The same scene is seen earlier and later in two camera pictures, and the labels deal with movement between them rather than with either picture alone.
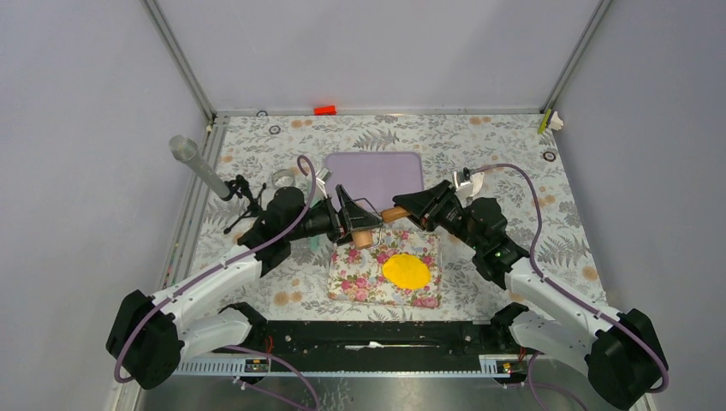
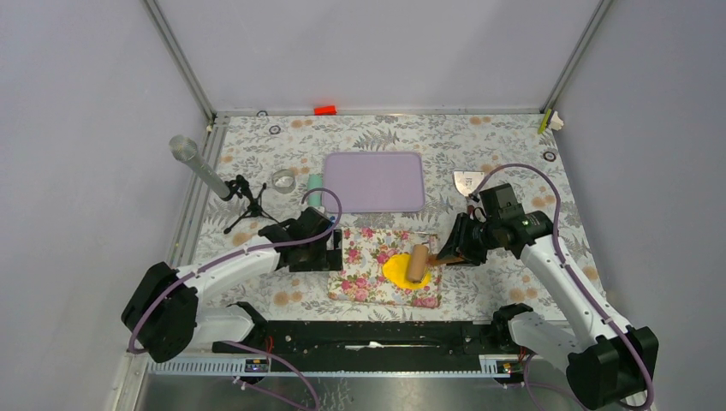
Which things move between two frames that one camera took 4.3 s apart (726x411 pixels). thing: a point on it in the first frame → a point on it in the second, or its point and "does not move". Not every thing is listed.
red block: (324, 110) does not move
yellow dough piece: (407, 271) does not move
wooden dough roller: (365, 238) → (419, 259)
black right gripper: (425, 206) → (458, 246)
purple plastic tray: (375, 177) does not move
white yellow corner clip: (550, 121) does not move
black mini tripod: (241, 186) does not move
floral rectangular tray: (355, 273) does not move
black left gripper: (356, 217) → (329, 259)
